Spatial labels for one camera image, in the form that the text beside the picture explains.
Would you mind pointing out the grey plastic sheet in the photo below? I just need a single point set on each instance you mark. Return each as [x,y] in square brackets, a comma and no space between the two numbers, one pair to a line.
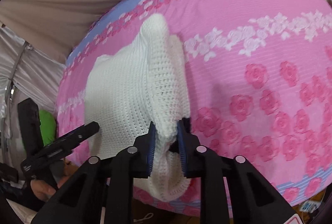
[31,70]

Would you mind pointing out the person's left hand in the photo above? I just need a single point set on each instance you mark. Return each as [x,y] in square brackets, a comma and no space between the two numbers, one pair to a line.
[42,189]

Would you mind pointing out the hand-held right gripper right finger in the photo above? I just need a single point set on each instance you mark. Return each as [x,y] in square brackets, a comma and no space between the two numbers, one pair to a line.
[181,150]

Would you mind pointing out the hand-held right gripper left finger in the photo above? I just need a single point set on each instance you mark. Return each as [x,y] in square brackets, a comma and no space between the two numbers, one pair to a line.
[151,150]

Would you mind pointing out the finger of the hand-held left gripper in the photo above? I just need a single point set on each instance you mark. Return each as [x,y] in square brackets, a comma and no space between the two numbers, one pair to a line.
[77,135]
[29,122]

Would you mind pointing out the blue white packet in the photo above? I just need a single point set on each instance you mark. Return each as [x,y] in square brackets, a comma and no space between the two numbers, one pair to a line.
[311,206]

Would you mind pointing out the white red black knit sweater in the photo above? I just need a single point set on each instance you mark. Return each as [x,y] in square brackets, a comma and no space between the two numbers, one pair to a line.
[124,99]

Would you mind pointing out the green object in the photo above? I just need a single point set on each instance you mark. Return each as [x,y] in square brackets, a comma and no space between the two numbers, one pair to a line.
[48,125]

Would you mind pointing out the pink floral bed sheet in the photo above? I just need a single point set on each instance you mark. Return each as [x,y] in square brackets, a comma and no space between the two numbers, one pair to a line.
[246,44]

